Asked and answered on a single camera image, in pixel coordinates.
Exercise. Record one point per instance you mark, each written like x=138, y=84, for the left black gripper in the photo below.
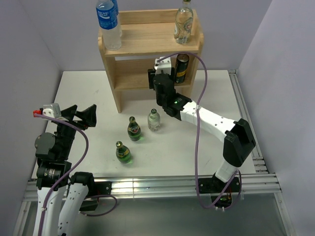
x=87, y=115

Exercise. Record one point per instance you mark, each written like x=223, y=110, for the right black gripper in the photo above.
x=151, y=73

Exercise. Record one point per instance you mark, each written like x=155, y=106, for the black can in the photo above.
x=181, y=66

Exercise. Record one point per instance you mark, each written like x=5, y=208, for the clear glass bottle green cap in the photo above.
x=183, y=23

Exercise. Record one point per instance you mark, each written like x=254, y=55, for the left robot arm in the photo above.
x=61, y=194

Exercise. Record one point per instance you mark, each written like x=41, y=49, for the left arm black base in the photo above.
x=90, y=203

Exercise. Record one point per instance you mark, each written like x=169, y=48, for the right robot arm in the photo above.
x=236, y=136

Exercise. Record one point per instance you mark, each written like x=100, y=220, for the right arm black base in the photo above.
x=211, y=185

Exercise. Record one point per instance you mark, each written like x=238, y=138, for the wooden two-tier shelf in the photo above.
x=147, y=35

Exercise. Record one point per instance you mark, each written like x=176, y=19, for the clear glass bottle on table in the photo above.
x=153, y=120

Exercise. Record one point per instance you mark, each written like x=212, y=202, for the green glass bottle rear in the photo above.
x=134, y=130

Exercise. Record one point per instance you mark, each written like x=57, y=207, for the green glass bottle front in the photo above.
x=123, y=153

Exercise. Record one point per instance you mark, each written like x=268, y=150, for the rear Pocari Sweat water bottle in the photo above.
x=117, y=14

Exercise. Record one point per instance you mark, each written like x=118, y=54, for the pocari sweat water bottle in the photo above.
x=108, y=22
x=117, y=14

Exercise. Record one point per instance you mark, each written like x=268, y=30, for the front Pocari Sweat water bottle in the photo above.
x=108, y=22

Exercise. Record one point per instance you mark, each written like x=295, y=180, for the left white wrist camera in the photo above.
x=51, y=110

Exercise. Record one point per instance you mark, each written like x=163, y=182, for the aluminium frame front rail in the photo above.
x=184, y=186

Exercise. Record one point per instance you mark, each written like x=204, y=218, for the aluminium frame rail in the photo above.
x=184, y=186
x=257, y=157

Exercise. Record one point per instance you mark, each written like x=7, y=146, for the aluminium frame right rail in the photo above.
x=257, y=157

